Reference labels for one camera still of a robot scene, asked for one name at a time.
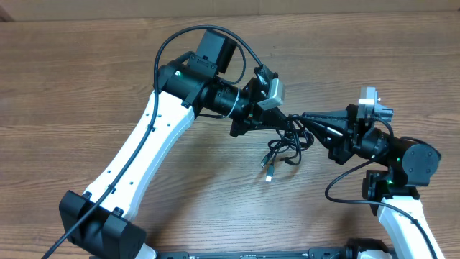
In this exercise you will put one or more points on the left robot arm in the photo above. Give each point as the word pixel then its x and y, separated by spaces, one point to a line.
pixel 101 219

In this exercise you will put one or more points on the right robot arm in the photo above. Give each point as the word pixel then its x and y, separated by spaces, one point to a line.
pixel 392 193

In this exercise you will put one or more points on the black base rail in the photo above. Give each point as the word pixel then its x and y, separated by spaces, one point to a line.
pixel 312 253

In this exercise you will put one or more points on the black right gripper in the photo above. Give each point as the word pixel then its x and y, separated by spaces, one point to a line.
pixel 339 144

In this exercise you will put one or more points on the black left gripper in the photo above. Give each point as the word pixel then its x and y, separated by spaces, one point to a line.
pixel 251 117

